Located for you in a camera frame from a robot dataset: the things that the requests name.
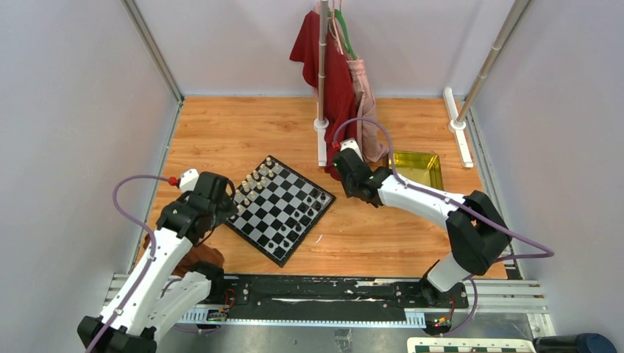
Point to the dark blue cylinder object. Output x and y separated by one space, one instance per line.
581 343

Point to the white rack foot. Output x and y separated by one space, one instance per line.
457 128
321 141

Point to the dark red hanging shirt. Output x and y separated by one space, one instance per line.
339 95

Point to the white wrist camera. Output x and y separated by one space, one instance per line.
351 143
188 180

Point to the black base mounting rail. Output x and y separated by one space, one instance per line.
331 300

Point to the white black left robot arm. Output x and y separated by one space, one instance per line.
143 311

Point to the black pieces set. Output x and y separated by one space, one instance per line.
284 231

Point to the green clothes hanger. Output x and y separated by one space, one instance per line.
339 29

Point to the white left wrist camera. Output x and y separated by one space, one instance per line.
188 180

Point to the black white chessboard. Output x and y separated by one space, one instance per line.
250 225

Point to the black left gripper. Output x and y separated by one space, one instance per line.
226 208

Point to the silver right rack pole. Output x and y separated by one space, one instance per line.
513 18

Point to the silver rack pole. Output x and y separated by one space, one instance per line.
513 18
323 10

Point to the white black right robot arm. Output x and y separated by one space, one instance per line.
475 229

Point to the cream chess pieces row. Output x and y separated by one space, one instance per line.
254 192

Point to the green white chessboard box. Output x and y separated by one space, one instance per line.
418 345

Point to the white centre rack foot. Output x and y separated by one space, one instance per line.
321 141

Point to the yellow metal tin tray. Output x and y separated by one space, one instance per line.
424 168

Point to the brown crumpled cloth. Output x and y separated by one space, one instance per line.
201 253

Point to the white right rack foot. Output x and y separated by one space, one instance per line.
457 128

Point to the pink hanging garment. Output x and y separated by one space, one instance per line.
365 102

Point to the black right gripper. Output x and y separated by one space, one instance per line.
346 187

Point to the silver centre rack pole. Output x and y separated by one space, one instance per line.
323 10

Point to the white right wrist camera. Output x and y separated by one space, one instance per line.
351 143

